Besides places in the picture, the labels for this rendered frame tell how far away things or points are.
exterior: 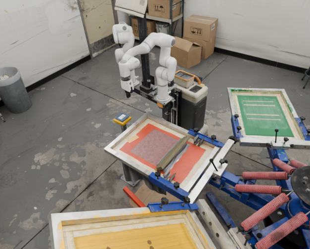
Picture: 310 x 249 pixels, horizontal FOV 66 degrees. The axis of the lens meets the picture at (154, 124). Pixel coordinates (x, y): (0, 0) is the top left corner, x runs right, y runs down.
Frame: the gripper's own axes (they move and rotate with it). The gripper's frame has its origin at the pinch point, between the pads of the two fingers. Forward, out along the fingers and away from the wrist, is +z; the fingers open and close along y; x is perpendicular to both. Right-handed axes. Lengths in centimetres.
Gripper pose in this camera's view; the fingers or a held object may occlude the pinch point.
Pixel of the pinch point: (128, 95)
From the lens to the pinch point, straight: 191.1
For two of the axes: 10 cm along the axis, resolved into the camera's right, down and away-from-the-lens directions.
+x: -6.8, 5.1, -5.2
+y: -7.3, -4.3, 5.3
